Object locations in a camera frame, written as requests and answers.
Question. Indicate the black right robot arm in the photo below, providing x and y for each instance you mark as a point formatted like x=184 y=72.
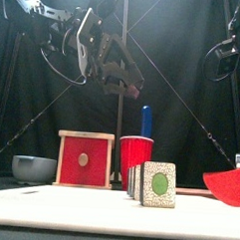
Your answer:
x=232 y=61

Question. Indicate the grey bowl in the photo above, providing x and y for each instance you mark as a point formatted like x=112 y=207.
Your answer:
x=33 y=169

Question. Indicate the red wooden box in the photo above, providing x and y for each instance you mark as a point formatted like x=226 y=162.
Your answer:
x=84 y=171

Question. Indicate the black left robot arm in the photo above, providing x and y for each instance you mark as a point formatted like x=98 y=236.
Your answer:
x=31 y=4

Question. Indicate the flat brown wooden strip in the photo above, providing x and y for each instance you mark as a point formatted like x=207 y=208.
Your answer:
x=194 y=192

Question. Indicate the white cutting board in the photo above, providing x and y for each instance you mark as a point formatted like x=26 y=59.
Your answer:
x=87 y=210

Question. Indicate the red plate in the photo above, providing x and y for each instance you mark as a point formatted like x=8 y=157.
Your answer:
x=226 y=185

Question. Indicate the toy sushi piece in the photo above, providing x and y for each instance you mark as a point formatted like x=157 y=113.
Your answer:
x=132 y=181
x=137 y=182
x=158 y=184
x=129 y=180

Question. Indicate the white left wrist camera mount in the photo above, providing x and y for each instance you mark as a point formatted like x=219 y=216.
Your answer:
x=82 y=40

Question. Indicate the red plastic cup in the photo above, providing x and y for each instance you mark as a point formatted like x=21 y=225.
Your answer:
x=133 y=159

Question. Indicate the metal frame pole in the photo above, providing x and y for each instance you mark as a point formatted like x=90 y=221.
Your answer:
x=119 y=118

